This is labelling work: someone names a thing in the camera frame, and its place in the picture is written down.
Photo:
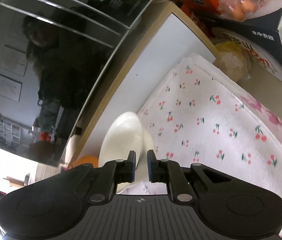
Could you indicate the dark printed carton box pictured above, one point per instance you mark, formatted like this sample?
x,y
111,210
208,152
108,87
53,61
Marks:
x,y
260,35

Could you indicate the cherry print tablecloth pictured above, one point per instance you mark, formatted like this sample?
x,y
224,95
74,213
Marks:
x,y
196,116

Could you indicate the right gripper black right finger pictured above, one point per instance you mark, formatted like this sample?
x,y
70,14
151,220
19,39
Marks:
x,y
171,174

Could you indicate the floral pink cloth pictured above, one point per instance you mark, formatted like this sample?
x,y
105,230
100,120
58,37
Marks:
x,y
272,121

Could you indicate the small cream bowl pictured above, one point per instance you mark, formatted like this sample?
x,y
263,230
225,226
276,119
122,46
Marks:
x,y
123,136

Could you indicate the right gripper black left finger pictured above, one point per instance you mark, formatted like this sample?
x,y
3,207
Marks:
x,y
108,177

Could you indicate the large cream bowl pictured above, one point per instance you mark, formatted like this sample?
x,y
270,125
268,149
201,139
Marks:
x,y
142,168

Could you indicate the large orange on table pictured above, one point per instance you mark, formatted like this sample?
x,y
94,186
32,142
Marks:
x,y
87,159

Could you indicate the black microwave oven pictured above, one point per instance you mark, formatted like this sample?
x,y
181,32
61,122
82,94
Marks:
x,y
52,54

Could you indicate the white wooden-edged board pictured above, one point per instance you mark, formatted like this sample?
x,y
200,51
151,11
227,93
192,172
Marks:
x,y
163,37

